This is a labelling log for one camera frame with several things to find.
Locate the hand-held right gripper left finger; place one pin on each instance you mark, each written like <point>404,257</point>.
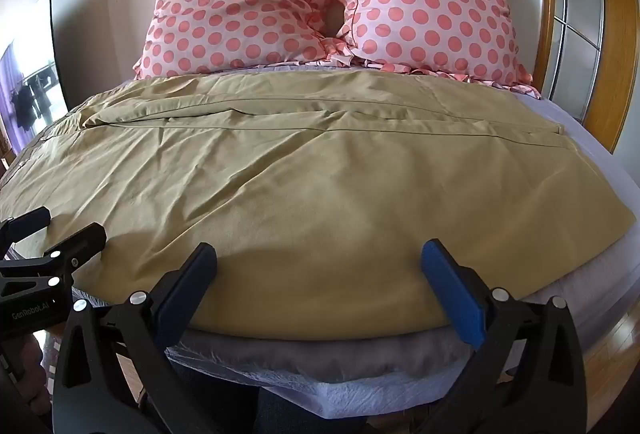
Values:
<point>192,284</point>

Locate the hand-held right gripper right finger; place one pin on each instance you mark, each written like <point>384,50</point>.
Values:
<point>452,289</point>

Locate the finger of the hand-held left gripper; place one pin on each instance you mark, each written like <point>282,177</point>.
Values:
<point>82,244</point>
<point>25,224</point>

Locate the olive green bed sheet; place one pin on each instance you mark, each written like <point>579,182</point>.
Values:
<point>310,194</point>

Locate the grey blanket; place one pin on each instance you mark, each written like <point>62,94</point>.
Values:
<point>320,354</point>

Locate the bed with lavender sheet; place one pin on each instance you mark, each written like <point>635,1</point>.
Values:
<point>595,174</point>

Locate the wooden framed sliding door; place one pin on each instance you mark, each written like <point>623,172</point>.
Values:
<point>580,3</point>

